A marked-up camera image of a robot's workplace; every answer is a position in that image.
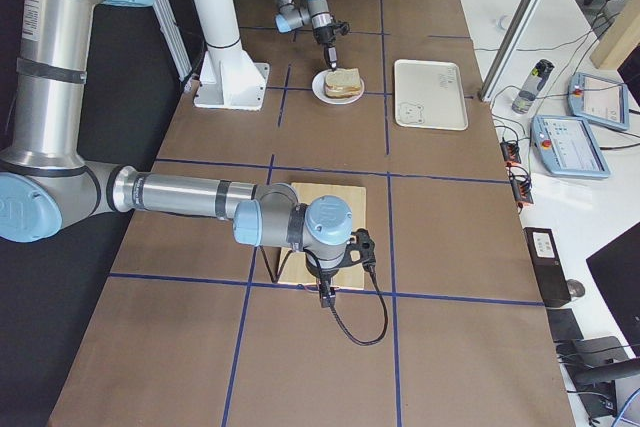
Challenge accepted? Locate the teach pendant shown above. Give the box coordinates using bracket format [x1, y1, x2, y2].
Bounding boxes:
[567, 72, 630, 131]
[530, 115, 611, 179]

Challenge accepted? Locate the orange black connector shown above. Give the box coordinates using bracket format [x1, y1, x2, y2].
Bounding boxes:
[508, 172, 534, 208]
[500, 140, 522, 167]

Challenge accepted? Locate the black camera cable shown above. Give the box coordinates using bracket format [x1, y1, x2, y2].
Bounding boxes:
[258, 246, 389, 347]

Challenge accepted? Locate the toast with fried egg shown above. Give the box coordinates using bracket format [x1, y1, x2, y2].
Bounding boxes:
[323, 85, 362, 99]

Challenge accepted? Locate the black desk device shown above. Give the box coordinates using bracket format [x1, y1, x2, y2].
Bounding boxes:
[556, 336, 639, 419]

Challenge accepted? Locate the black power supply box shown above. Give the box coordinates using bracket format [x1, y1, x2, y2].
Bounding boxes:
[523, 227, 571, 308]

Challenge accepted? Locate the far teach pendant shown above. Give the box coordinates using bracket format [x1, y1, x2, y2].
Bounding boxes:
[567, 72, 630, 131]

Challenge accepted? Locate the orange black connector upper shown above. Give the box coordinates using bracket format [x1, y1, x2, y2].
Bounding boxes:
[500, 140, 522, 167]

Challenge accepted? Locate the wooden cutting board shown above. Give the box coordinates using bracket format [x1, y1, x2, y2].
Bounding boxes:
[278, 182, 366, 290]

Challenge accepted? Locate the clear water bottle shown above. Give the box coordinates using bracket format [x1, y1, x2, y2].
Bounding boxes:
[511, 59, 555, 114]

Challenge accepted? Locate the white round plate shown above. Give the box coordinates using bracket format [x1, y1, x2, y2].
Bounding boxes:
[312, 68, 364, 105]

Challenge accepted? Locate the black monitor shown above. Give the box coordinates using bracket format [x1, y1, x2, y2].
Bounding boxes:
[587, 225, 640, 354]

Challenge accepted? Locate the wooden block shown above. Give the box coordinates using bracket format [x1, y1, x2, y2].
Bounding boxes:
[590, 0, 640, 70]

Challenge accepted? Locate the aluminium side rail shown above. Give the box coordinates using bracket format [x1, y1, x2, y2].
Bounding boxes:
[153, 0, 191, 81]

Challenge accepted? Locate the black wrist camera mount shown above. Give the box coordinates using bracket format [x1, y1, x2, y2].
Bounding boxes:
[345, 228, 376, 273]

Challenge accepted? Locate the aluminium frame post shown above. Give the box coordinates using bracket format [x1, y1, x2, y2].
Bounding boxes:
[479, 0, 541, 101]

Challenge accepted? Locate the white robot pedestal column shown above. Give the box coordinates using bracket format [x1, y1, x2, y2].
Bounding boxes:
[194, 0, 270, 111]

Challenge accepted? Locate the white bread slice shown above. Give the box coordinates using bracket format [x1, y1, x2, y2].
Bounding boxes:
[324, 68, 361, 86]

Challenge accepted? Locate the near teach pendant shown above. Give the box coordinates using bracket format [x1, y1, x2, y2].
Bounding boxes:
[530, 115, 611, 179]

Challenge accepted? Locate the white tray with bear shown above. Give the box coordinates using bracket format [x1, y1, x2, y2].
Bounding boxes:
[394, 59, 468, 131]

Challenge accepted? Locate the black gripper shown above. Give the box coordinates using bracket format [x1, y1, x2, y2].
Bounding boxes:
[317, 269, 336, 308]
[313, 24, 337, 70]

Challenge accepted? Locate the orange black connector lower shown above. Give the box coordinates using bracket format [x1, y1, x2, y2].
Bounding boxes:
[508, 172, 534, 208]

